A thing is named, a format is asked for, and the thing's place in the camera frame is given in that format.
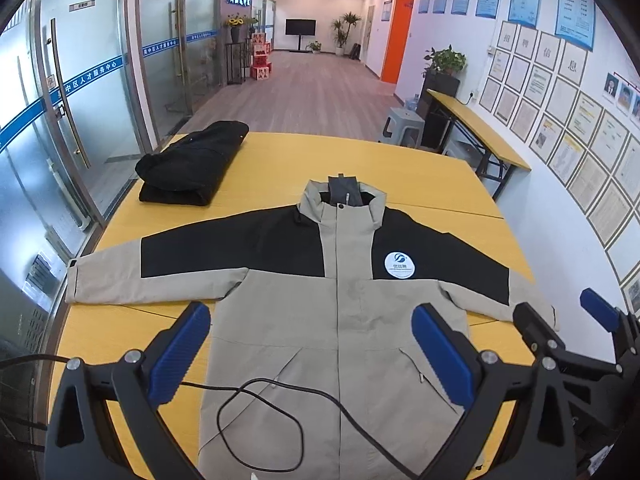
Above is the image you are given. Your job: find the black cabinet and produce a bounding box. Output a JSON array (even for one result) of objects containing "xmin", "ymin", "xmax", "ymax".
[{"xmin": 416, "ymin": 70, "xmax": 461, "ymax": 150}]

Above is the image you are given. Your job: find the leafy potted plant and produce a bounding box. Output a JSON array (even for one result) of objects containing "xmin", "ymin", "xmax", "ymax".
[{"xmin": 423, "ymin": 45, "xmax": 469, "ymax": 79}]

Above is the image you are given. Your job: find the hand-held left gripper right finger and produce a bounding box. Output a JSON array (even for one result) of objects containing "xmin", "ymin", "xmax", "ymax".
[{"xmin": 410, "ymin": 304, "xmax": 577, "ymax": 480}]

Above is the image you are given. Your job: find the black cable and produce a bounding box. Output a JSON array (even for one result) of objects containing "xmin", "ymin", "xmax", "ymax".
[{"xmin": 0, "ymin": 354, "xmax": 468, "ymax": 472}]

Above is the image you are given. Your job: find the frosted glass door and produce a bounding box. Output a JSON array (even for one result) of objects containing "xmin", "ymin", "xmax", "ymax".
[
  {"xmin": 27, "ymin": 0, "xmax": 161, "ymax": 228},
  {"xmin": 134, "ymin": 0, "xmax": 224, "ymax": 123}
]

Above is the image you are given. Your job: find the tall potted plant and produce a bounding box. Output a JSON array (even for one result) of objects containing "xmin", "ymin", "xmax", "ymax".
[{"xmin": 331, "ymin": 11, "xmax": 362, "ymax": 57}]

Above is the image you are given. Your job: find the yellow side table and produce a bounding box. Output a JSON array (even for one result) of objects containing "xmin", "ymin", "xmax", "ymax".
[{"xmin": 425, "ymin": 88, "xmax": 532, "ymax": 202}]

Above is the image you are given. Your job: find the beige and black jacket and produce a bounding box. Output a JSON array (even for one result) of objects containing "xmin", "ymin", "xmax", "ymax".
[{"xmin": 65, "ymin": 172, "xmax": 560, "ymax": 480}]

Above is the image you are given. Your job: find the grey plastic stool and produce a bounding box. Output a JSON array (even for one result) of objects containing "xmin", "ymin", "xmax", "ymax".
[{"xmin": 378, "ymin": 106, "xmax": 426, "ymax": 149}]

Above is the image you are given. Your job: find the sunflower vase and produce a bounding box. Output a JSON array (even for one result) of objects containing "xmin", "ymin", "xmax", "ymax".
[{"xmin": 223, "ymin": 14, "xmax": 260, "ymax": 44}]

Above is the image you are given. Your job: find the wall of framed documents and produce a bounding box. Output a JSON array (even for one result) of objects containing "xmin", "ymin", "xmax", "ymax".
[{"xmin": 478, "ymin": 20, "xmax": 640, "ymax": 319}]

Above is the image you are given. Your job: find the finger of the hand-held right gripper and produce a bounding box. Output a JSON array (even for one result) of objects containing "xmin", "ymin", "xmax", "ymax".
[
  {"xmin": 580, "ymin": 287, "xmax": 640, "ymax": 366},
  {"xmin": 512, "ymin": 301, "xmax": 624, "ymax": 379}
]

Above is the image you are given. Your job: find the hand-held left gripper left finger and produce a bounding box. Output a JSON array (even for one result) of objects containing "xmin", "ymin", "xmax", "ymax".
[{"xmin": 44, "ymin": 301, "xmax": 213, "ymax": 480}]

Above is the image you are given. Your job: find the long metal door handle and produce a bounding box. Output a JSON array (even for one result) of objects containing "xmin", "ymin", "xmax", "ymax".
[
  {"xmin": 50, "ymin": 16, "xmax": 92, "ymax": 170},
  {"xmin": 172, "ymin": 0, "xmax": 185, "ymax": 82}
]

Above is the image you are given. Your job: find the row of blue wall posters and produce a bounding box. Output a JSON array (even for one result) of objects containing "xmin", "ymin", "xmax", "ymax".
[{"xmin": 417, "ymin": 0, "xmax": 597, "ymax": 53}]

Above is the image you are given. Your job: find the stack of red boxes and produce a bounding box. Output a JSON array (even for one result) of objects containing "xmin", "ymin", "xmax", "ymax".
[{"xmin": 248, "ymin": 32, "xmax": 274, "ymax": 82}]

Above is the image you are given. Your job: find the orange door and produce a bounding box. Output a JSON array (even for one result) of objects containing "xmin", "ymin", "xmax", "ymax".
[{"xmin": 382, "ymin": 0, "xmax": 416, "ymax": 86}]

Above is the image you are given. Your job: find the black display stand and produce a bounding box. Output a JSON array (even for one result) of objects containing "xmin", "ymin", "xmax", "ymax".
[{"xmin": 225, "ymin": 41, "xmax": 250, "ymax": 85}]

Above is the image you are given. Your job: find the portrait photo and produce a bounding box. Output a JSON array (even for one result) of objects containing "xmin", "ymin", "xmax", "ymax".
[
  {"xmin": 617, "ymin": 82, "xmax": 640, "ymax": 116},
  {"xmin": 602, "ymin": 72, "xmax": 621, "ymax": 106}
]

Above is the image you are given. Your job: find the folded black garment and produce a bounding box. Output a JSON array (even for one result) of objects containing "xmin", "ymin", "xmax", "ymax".
[{"xmin": 135, "ymin": 120, "xmax": 250, "ymax": 208}]

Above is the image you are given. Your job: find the black television on stand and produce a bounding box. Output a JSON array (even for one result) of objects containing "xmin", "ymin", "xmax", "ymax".
[{"xmin": 285, "ymin": 18, "xmax": 317, "ymax": 54}]

